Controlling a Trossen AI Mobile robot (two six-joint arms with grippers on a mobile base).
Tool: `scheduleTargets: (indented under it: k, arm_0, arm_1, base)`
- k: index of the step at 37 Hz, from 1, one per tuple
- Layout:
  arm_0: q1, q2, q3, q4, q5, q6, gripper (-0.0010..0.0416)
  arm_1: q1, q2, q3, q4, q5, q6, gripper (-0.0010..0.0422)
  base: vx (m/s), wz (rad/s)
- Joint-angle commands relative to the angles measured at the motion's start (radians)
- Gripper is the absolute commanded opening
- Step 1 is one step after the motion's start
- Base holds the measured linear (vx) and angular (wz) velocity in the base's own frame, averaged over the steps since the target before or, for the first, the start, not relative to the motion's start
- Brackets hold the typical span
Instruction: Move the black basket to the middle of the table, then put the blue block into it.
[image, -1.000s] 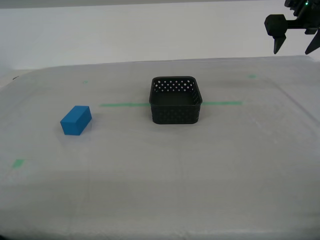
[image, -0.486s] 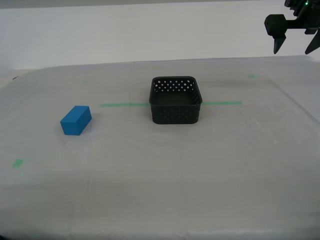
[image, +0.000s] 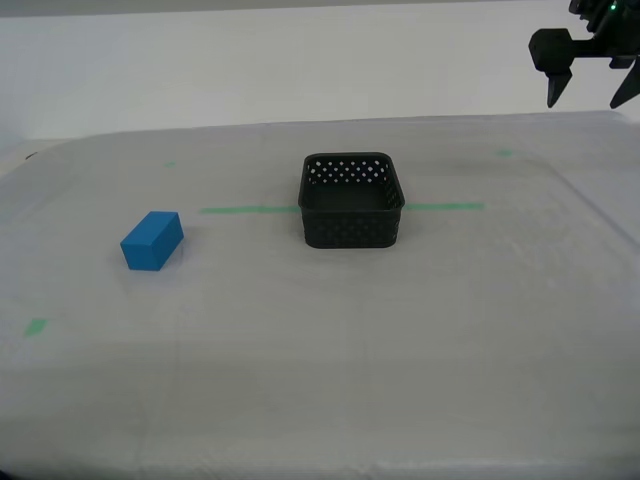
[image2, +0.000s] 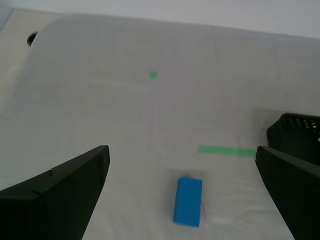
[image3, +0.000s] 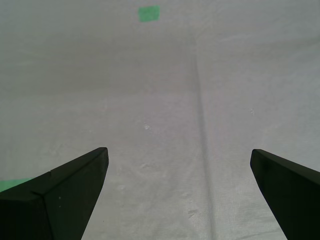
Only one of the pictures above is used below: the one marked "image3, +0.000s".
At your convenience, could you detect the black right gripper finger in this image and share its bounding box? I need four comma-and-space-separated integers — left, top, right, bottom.
0, 147, 109, 240
250, 148, 320, 240

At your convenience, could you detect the long green tape strip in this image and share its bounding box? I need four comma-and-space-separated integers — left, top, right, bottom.
0, 177, 35, 194

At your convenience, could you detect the white table cover sheet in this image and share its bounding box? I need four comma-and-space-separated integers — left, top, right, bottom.
0, 0, 320, 240

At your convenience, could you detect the small green tape mark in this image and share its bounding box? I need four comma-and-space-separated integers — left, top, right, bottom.
138, 5, 161, 23

